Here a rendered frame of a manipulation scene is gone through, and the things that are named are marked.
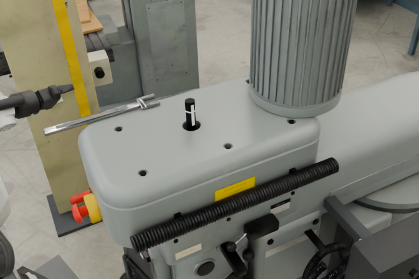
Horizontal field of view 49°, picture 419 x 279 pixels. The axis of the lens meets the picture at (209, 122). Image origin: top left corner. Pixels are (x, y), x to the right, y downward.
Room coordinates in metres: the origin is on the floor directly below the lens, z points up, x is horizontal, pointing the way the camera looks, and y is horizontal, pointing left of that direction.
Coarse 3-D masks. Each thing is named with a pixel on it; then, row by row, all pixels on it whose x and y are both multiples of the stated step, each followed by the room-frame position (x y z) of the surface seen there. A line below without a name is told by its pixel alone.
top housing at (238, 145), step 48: (192, 96) 0.85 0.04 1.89; (240, 96) 0.84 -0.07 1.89; (96, 144) 0.69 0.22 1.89; (144, 144) 0.69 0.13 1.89; (192, 144) 0.68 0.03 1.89; (240, 144) 0.68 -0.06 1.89; (288, 144) 0.69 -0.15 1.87; (96, 192) 0.60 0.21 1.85; (144, 192) 0.57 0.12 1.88; (192, 192) 0.60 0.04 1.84; (240, 192) 0.64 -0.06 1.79
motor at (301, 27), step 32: (256, 0) 0.82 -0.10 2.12; (288, 0) 0.76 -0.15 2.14; (320, 0) 0.75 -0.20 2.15; (352, 0) 0.79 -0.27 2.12; (256, 32) 0.82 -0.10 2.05; (288, 32) 0.76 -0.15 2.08; (320, 32) 0.75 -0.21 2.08; (256, 64) 0.82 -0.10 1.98; (288, 64) 0.76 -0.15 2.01; (320, 64) 0.75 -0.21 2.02; (256, 96) 0.80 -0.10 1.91; (288, 96) 0.76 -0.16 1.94; (320, 96) 0.76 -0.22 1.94
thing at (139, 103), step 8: (144, 96) 0.84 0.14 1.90; (152, 96) 0.84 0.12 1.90; (128, 104) 0.81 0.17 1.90; (136, 104) 0.81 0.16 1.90; (144, 104) 0.81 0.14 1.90; (152, 104) 0.81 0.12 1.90; (104, 112) 0.79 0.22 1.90; (112, 112) 0.79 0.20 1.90; (120, 112) 0.79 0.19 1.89; (72, 120) 0.76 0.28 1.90; (80, 120) 0.76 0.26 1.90; (88, 120) 0.76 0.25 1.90; (96, 120) 0.77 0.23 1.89; (48, 128) 0.74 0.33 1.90; (56, 128) 0.74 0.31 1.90; (64, 128) 0.74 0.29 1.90
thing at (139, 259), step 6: (132, 252) 1.09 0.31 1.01; (138, 252) 1.03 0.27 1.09; (144, 252) 1.01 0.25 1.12; (132, 258) 1.11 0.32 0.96; (138, 258) 1.05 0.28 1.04; (144, 258) 1.00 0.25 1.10; (138, 264) 1.06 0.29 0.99; (144, 264) 1.01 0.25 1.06; (150, 264) 0.96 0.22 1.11; (144, 270) 1.02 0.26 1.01; (150, 270) 0.96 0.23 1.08; (150, 276) 0.97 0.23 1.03
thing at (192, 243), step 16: (288, 192) 0.71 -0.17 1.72; (256, 208) 0.67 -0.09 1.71; (272, 208) 0.69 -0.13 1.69; (288, 208) 0.71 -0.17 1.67; (208, 224) 0.62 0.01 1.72; (224, 224) 0.64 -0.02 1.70; (240, 224) 0.65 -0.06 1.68; (176, 240) 0.59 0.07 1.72; (192, 240) 0.61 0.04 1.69; (208, 240) 0.62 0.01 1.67; (224, 240) 0.64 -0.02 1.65; (176, 256) 0.59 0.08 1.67; (192, 256) 0.61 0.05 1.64
